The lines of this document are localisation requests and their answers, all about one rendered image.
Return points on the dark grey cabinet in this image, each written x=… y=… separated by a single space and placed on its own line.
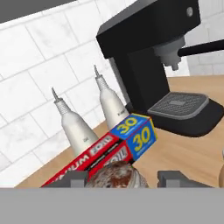
x=26 y=7

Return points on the white condiment bottle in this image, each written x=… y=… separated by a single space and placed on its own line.
x=76 y=128
x=112 y=105

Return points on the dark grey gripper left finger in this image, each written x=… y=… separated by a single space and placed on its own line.
x=77 y=178

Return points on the tan rounded object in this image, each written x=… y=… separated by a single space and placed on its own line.
x=221 y=175

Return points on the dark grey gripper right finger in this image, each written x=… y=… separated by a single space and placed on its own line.
x=172 y=178

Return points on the red blue foil box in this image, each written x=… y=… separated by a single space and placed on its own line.
x=116 y=145

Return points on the brown white round food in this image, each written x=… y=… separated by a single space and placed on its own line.
x=118 y=175

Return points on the black espresso machine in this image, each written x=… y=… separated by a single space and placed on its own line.
x=151 y=67

